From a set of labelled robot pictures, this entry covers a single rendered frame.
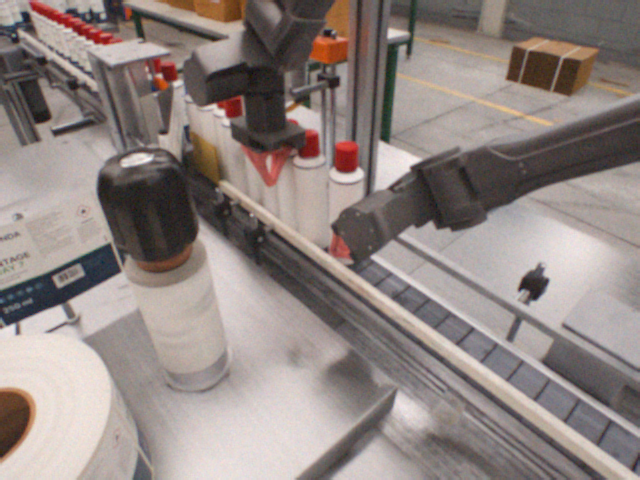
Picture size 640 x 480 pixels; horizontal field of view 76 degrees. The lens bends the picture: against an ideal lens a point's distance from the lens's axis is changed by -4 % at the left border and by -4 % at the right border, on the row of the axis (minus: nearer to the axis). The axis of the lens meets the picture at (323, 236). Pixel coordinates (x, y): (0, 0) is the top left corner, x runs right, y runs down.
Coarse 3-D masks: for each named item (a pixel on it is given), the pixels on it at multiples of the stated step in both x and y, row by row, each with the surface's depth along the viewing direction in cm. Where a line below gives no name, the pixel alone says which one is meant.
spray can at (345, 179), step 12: (336, 144) 60; (348, 144) 60; (336, 156) 60; (348, 156) 59; (336, 168) 61; (348, 168) 60; (336, 180) 61; (348, 180) 60; (360, 180) 61; (336, 192) 62; (348, 192) 61; (360, 192) 62; (336, 204) 63; (348, 204) 62; (336, 216) 64; (348, 264) 70
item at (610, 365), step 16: (400, 240) 63; (432, 256) 60; (448, 272) 59; (464, 272) 57; (480, 288) 55; (496, 288) 55; (512, 304) 53; (528, 320) 52; (544, 320) 51; (560, 336) 49; (576, 336) 49; (576, 352) 48; (592, 352) 47; (608, 368) 46; (624, 368) 45
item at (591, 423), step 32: (384, 288) 66; (416, 288) 66; (448, 320) 61; (480, 352) 57; (512, 352) 57; (480, 384) 53; (512, 384) 53; (544, 384) 53; (512, 416) 50; (576, 416) 49; (608, 416) 49; (608, 448) 46
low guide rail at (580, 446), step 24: (240, 192) 81; (264, 216) 76; (288, 240) 73; (336, 264) 65; (360, 288) 62; (384, 312) 60; (408, 312) 58; (432, 336) 55; (456, 360) 53; (504, 384) 49; (528, 408) 47; (552, 432) 46; (600, 456) 42
